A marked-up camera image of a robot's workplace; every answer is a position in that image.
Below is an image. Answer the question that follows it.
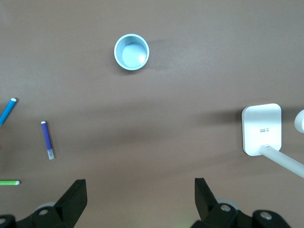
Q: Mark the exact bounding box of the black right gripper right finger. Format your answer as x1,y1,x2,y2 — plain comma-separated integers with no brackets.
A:
192,178,256,228

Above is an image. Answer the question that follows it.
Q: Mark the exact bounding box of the purple marker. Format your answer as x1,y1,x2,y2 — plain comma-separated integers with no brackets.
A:
40,121,55,160

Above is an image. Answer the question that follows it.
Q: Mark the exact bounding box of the white desk lamp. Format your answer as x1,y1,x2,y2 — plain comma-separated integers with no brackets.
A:
241,103,304,179

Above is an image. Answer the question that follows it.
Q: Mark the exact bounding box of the light blue mesh cup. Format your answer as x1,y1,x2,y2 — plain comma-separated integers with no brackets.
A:
114,33,150,71

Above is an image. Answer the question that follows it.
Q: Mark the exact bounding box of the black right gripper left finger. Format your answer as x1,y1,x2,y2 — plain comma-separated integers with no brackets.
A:
16,179,87,228

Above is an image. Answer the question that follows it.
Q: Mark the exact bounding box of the blue marker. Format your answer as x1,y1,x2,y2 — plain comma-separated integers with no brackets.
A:
0,97,17,126

